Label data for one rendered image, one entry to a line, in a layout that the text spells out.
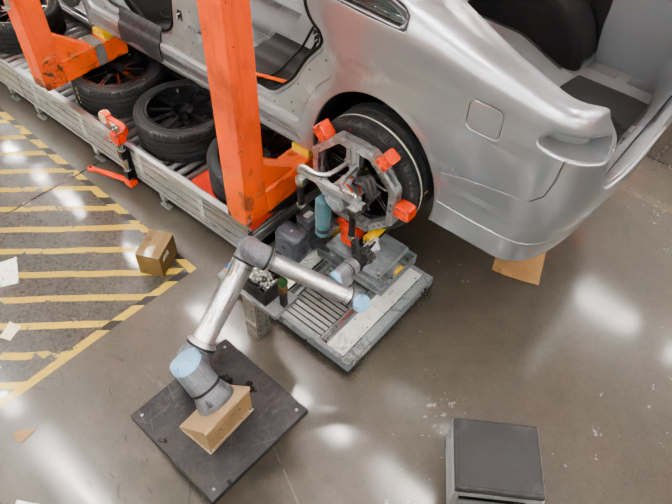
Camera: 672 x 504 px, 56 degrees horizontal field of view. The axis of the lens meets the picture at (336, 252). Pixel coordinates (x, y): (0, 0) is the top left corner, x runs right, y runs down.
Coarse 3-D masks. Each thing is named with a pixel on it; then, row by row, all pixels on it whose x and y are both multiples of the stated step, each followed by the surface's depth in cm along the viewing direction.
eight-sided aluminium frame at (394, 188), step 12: (348, 132) 312; (324, 144) 320; (336, 144) 314; (348, 144) 308; (360, 144) 308; (324, 156) 335; (372, 156) 301; (324, 168) 341; (384, 180) 306; (396, 180) 308; (324, 192) 345; (396, 192) 307; (348, 216) 344; (360, 216) 344; (384, 216) 331; (360, 228) 343; (372, 228) 335
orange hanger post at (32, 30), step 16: (16, 0) 380; (32, 0) 388; (16, 16) 390; (32, 16) 393; (16, 32) 404; (32, 32) 398; (48, 32) 407; (32, 48) 404; (48, 48) 412; (32, 64) 418; (48, 64) 417; (48, 80) 423; (64, 80) 433
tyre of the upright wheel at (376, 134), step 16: (352, 112) 320; (368, 112) 314; (384, 112) 314; (336, 128) 320; (352, 128) 312; (368, 128) 305; (384, 128) 306; (400, 128) 310; (384, 144) 303; (400, 144) 305; (416, 144) 310; (400, 160) 303; (416, 160) 310; (400, 176) 309; (416, 176) 310; (416, 192) 313; (432, 192) 329; (400, 224) 332
